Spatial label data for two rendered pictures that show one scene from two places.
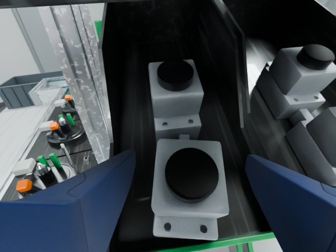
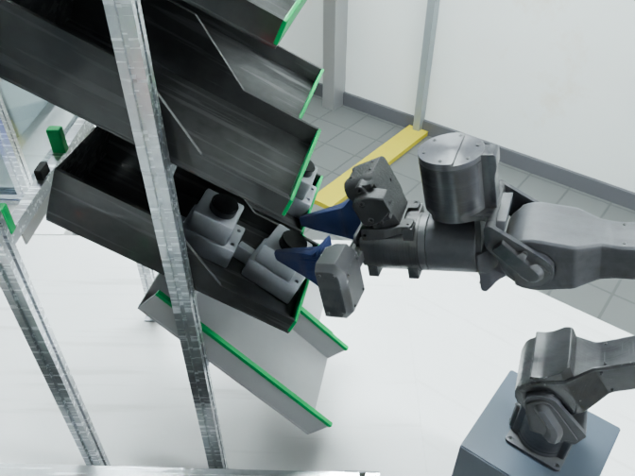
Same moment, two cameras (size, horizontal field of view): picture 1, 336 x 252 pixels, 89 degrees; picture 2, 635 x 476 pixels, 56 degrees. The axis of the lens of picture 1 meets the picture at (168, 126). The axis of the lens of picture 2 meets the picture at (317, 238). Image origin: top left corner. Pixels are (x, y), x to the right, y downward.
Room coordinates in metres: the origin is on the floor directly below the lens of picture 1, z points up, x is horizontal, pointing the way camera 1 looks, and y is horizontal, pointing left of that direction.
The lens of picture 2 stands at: (-0.10, 0.45, 1.68)
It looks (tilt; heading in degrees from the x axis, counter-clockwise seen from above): 40 degrees down; 286
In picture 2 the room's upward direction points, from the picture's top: straight up
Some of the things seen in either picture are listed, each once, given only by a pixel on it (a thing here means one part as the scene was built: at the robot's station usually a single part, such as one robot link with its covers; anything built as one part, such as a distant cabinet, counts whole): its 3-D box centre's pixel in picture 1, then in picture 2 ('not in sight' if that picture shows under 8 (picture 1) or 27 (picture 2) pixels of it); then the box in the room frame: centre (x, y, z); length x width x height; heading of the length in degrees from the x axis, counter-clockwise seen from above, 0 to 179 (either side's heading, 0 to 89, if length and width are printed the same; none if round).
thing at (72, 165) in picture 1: (45, 174); not in sight; (0.32, 0.33, 1.01); 0.24 x 0.24 x 0.13; 15
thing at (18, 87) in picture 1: (42, 87); not in sight; (1.89, 1.39, 0.73); 0.62 x 0.42 x 0.23; 105
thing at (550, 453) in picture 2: not in sight; (546, 420); (-0.24, 0.01, 1.09); 0.07 x 0.07 x 0.06; 68
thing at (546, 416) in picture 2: not in sight; (557, 392); (-0.24, 0.01, 1.15); 0.09 x 0.07 x 0.06; 85
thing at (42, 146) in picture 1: (64, 126); not in sight; (0.55, 0.39, 1.01); 0.24 x 0.24 x 0.13; 15
